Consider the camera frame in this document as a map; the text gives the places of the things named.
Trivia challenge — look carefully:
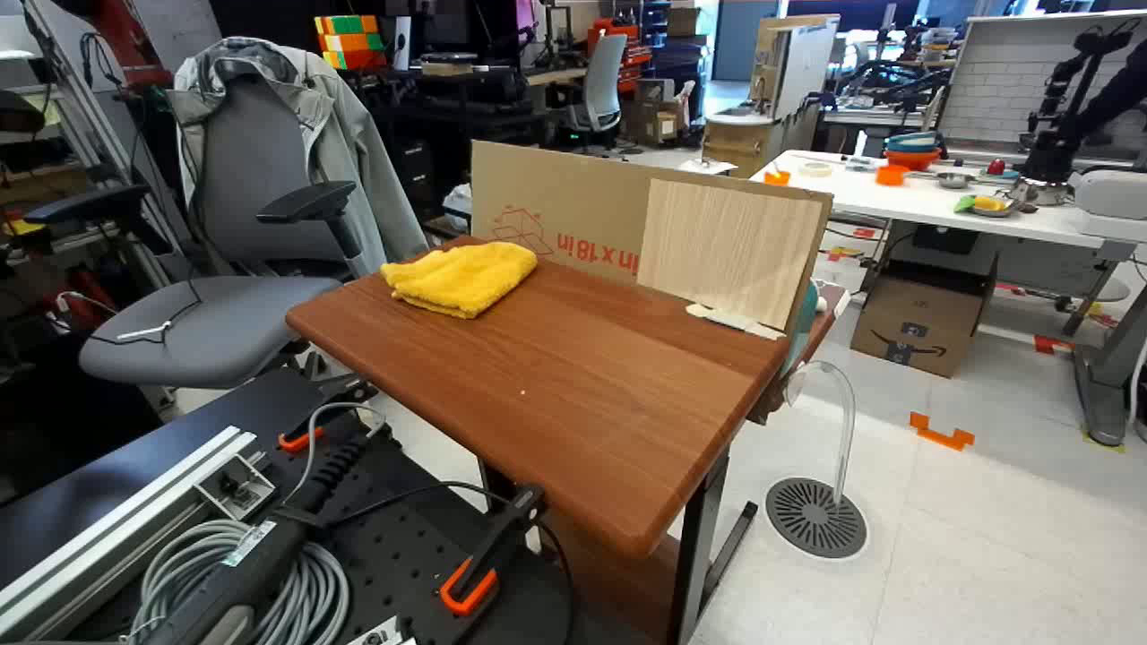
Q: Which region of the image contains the yellow terry towel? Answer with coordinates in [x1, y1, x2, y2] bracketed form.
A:
[380, 242, 539, 321]

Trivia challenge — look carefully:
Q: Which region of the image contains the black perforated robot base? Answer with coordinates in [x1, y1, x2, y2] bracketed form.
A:
[67, 422, 577, 645]

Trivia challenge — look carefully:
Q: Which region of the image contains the brown wooden table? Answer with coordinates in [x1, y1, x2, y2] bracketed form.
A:
[286, 261, 788, 645]

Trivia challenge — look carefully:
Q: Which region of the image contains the cardboard panel with red print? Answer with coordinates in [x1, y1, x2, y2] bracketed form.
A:
[467, 137, 680, 288]

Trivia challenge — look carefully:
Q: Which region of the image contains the grey jacket on chair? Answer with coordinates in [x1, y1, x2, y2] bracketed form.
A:
[168, 35, 427, 272]

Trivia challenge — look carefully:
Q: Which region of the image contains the white office chair background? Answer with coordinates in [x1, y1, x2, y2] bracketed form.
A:
[570, 35, 629, 133]

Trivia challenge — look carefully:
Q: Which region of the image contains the black clamp with orange tip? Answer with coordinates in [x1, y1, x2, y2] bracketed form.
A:
[436, 489, 547, 622]

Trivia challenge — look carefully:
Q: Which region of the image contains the grey office chair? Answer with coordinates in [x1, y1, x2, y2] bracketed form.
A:
[80, 71, 362, 389]

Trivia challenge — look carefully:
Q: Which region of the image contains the white floor fan stand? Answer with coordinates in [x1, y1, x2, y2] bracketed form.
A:
[766, 362, 869, 561]

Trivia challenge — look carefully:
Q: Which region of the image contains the cardboard box with drone print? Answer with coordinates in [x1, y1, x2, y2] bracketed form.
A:
[849, 278, 986, 377]

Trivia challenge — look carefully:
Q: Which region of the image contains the colourful block cube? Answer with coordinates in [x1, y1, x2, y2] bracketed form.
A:
[314, 15, 386, 71]

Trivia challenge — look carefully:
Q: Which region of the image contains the white work table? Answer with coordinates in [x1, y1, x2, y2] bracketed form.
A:
[755, 151, 1147, 447]

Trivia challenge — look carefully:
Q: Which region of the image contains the black clamp orange handle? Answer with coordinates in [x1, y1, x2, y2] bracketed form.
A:
[274, 410, 371, 522]

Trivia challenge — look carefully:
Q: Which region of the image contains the bundle of grey cables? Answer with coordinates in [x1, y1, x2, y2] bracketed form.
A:
[120, 515, 355, 645]

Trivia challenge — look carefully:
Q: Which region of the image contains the orange bracket on floor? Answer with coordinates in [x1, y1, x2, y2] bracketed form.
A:
[909, 411, 975, 452]

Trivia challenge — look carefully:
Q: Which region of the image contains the silver aluminium rail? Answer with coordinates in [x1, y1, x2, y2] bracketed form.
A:
[0, 427, 274, 641]

